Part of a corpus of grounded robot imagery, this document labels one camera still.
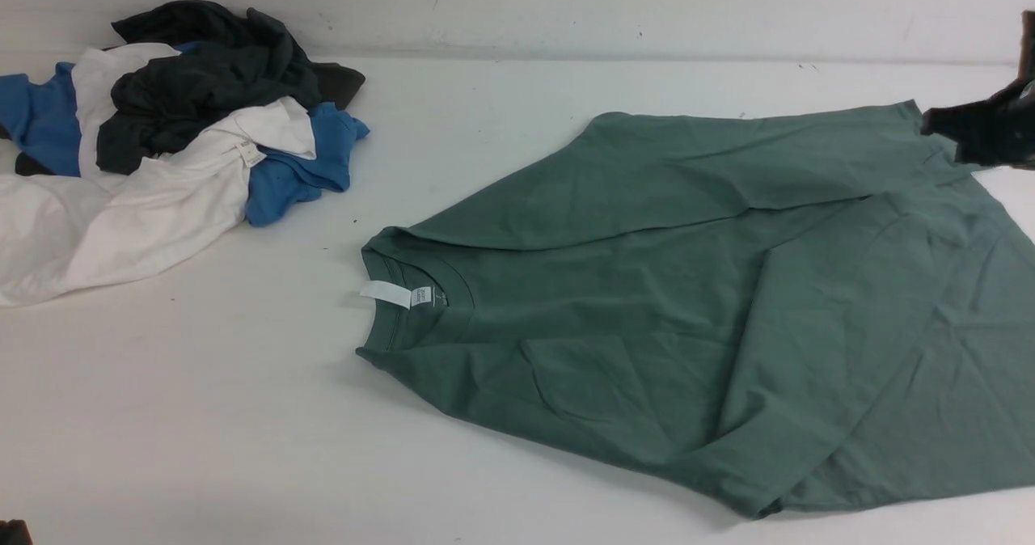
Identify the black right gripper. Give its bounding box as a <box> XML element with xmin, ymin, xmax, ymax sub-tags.
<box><xmin>921</xmin><ymin>10</ymin><xmax>1034</xmax><ymax>170</ymax></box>

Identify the dark grey garment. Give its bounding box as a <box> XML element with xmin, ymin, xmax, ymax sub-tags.
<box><xmin>1</xmin><ymin>0</ymin><xmax>365</xmax><ymax>176</ymax></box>

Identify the green long-sleeve top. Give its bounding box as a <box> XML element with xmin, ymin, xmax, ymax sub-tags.
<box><xmin>357</xmin><ymin>100</ymin><xmax>1034</xmax><ymax>518</ymax></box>

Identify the blue garment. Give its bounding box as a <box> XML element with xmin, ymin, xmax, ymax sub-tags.
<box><xmin>0</xmin><ymin>40</ymin><xmax>371</xmax><ymax>228</ymax></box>

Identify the white garment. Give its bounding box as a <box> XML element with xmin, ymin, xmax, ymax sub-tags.
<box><xmin>0</xmin><ymin>42</ymin><xmax>318</xmax><ymax>309</ymax></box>

